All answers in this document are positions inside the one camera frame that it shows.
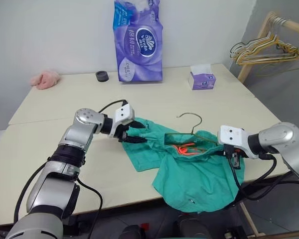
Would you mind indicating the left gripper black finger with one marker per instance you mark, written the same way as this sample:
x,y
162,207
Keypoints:
x,y
137,140
137,124

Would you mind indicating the pink fluffy cloth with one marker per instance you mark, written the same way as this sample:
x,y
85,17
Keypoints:
x,y
46,79

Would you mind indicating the wooden clothes rack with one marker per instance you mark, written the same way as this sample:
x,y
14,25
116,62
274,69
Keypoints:
x,y
246,68

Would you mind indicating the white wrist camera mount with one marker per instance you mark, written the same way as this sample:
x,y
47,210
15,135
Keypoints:
x,y
124,114
231,135

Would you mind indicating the purple Vinda tissue pack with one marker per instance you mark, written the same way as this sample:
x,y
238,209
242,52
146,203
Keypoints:
x,y
139,49

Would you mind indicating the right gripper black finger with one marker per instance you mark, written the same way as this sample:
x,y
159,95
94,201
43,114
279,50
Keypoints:
x,y
236,161

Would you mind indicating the green shorts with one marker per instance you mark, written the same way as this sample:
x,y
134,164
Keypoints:
x,y
194,179

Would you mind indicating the purple tissue box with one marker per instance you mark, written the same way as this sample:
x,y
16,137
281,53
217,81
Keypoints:
x,y
203,82

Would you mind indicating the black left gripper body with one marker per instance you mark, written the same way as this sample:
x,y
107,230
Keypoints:
x,y
123,132

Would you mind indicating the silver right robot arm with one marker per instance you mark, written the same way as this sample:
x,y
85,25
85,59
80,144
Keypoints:
x,y
284,139

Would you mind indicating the wooden table leg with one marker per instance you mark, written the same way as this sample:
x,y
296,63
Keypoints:
x,y
250,219

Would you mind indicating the dark rounded shape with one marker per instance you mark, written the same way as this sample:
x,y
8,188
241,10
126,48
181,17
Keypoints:
x,y
133,232
193,227

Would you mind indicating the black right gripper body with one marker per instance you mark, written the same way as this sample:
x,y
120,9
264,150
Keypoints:
x,y
229,149

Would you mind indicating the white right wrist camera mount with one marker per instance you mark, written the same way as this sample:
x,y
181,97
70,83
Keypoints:
x,y
231,135

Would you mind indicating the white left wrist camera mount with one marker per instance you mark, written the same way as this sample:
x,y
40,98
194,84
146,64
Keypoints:
x,y
124,114

